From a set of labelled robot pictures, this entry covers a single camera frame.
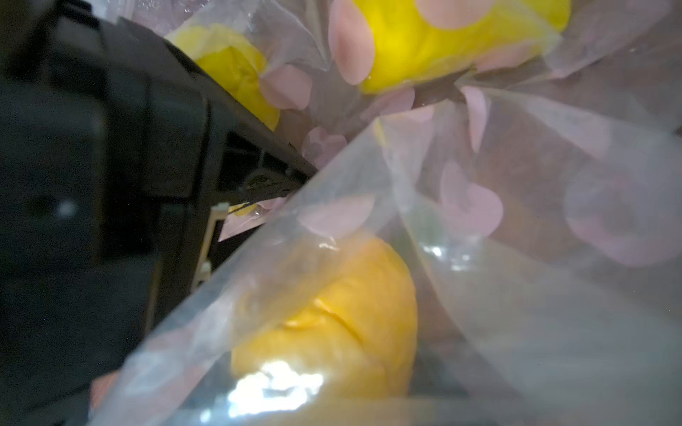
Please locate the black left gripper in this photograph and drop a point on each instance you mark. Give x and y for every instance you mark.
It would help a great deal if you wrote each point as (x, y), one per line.
(114, 148)

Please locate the small yellow pear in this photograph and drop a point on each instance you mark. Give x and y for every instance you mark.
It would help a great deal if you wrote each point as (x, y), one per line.
(232, 61)

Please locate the orange yellow pear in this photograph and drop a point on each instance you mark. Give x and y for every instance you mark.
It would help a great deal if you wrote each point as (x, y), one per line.
(359, 334)

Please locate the clear zip bag with pears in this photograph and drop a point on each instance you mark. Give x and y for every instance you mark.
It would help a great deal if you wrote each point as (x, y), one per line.
(538, 209)

